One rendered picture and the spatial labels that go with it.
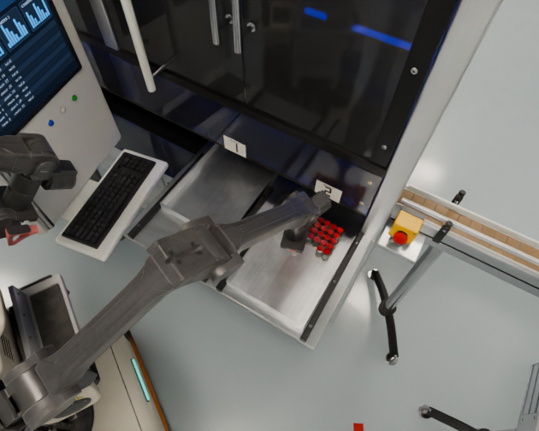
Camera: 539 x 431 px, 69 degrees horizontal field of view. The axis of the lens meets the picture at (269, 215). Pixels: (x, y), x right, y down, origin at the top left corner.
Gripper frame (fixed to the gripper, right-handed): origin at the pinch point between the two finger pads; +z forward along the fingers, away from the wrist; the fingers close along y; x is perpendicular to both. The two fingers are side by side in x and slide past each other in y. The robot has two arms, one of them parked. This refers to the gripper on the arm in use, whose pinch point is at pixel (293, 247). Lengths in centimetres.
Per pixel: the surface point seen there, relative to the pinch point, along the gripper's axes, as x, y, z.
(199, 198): 35.6, 10.5, 4.5
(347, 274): -18.1, -2.0, 4.4
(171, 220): 41.3, -0.1, 4.5
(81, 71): 80, 29, -23
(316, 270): -8.5, -3.6, 4.2
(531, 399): -93, -12, 44
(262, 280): 6.4, -11.8, 4.0
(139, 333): 67, -24, 92
